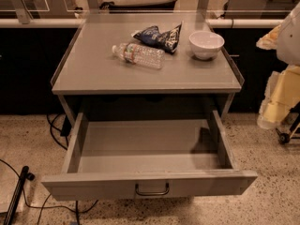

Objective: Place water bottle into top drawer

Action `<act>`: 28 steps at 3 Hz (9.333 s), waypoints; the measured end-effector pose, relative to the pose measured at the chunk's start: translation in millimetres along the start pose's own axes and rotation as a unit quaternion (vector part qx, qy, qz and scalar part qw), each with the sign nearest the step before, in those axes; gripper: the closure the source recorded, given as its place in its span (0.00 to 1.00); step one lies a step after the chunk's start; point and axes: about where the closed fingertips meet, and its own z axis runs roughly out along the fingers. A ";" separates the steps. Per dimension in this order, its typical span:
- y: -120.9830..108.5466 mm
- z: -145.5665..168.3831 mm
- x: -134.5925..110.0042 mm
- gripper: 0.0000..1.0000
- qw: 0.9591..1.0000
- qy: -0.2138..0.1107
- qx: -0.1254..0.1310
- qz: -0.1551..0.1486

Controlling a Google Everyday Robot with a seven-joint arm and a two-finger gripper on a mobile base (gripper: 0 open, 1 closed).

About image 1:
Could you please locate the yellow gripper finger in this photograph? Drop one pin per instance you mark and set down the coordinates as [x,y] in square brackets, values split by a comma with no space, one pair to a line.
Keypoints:
[281,94]
[270,40]

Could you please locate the clear plastic water bottle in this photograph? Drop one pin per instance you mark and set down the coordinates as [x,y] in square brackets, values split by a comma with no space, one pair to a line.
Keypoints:
[139,55]

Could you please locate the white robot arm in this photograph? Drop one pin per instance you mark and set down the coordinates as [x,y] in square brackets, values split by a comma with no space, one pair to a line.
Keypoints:
[288,50]

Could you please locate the open grey top drawer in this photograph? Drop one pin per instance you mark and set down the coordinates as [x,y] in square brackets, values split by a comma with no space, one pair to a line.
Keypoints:
[106,159]

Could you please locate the white ceramic bowl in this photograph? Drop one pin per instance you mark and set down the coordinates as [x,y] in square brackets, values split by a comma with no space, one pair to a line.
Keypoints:
[205,45]

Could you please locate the blue crumpled chip bag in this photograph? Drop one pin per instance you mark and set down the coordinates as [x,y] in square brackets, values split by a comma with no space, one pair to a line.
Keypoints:
[166,41]

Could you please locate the black chair back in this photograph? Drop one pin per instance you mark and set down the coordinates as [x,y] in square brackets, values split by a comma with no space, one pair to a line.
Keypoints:
[160,6]

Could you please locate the grey metal cabinet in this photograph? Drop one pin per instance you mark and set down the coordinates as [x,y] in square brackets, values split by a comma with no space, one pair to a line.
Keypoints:
[104,59]

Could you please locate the black stand leg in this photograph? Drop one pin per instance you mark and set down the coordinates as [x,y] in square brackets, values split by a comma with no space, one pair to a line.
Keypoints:
[24,175]

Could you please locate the metal drawer handle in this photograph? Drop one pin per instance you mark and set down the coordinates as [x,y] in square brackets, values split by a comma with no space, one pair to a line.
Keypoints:
[151,191]

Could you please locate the white horizontal rail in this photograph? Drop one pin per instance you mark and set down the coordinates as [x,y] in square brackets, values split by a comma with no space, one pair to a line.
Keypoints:
[72,23]

